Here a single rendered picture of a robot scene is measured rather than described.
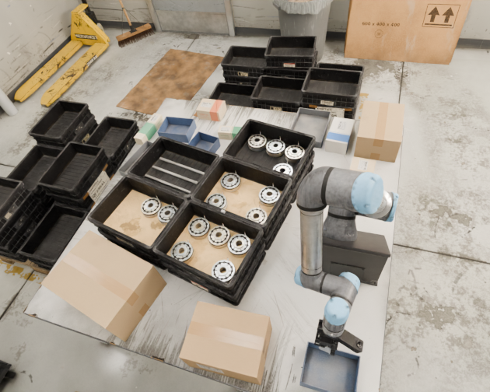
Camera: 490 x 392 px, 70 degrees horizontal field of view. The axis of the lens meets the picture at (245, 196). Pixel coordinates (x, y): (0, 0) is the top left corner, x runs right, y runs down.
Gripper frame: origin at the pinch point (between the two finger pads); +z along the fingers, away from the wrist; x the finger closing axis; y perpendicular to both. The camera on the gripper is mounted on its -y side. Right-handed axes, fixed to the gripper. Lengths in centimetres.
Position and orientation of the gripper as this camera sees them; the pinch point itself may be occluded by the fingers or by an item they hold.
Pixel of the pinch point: (333, 350)
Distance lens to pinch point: 153.2
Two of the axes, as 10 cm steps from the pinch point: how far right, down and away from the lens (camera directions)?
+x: -3.4, 7.0, -6.2
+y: -9.4, -2.0, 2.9
